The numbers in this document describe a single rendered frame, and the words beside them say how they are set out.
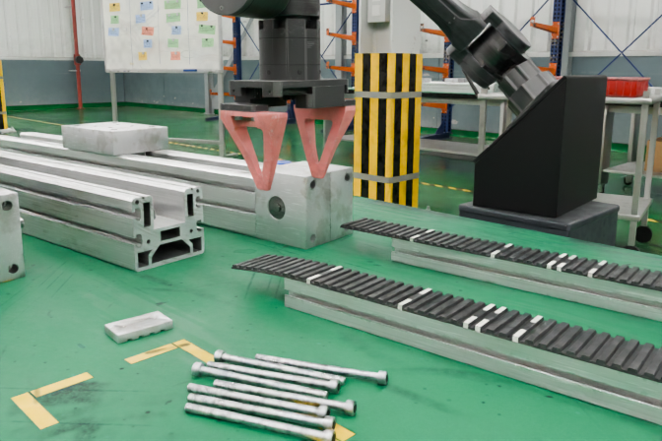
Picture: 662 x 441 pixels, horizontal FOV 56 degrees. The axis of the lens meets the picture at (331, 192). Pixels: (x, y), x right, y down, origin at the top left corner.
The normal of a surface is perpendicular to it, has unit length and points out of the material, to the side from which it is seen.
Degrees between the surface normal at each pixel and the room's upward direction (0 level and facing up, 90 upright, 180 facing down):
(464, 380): 0
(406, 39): 90
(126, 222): 90
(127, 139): 90
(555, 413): 0
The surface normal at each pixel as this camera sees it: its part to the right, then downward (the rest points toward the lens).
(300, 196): -0.62, 0.15
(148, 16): -0.42, 0.18
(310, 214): 0.78, 0.12
